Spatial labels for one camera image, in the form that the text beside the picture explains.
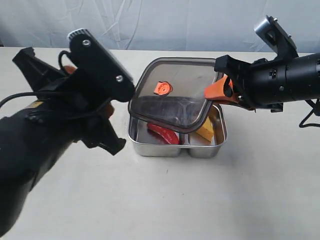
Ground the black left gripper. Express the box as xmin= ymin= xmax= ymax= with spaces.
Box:
xmin=12 ymin=34 xmax=135 ymax=155

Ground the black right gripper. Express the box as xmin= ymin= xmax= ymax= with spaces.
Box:
xmin=204 ymin=55 xmax=287 ymax=113

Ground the yellow cheese wedge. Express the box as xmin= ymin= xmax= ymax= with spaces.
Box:
xmin=195 ymin=107 xmax=215 ymax=143

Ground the transparent lid with orange seal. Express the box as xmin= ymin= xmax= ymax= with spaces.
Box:
xmin=128 ymin=57 xmax=223 ymax=134

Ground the red toy sausage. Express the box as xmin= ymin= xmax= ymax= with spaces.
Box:
xmin=146 ymin=123 xmax=180 ymax=145

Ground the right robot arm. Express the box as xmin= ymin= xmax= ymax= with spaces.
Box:
xmin=204 ymin=53 xmax=320 ymax=112

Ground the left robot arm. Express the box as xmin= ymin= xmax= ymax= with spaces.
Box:
xmin=0 ymin=28 xmax=135 ymax=235

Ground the steel two-compartment lunch box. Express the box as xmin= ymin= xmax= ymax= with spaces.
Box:
xmin=127 ymin=104 xmax=228 ymax=159

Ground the pale blue backdrop cloth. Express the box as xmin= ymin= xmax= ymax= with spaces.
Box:
xmin=0 ymin=0 xmax=320 ymax=53

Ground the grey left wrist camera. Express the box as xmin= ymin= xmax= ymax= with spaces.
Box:
xmin=67 ymin=28 xmax=91 ymax=41

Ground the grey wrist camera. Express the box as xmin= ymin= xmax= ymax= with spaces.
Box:
xmin=254 ymin=15 xmax=298 ymax=60
xmin=67 ymin=28 xmax=91 ymax=41

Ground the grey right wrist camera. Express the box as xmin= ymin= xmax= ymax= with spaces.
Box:
xmin=254 ymin=15 xmax=298 ymax=60

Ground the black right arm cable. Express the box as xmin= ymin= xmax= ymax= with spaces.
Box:
xmin=298 ymin=98 xmax=320 ymax=130

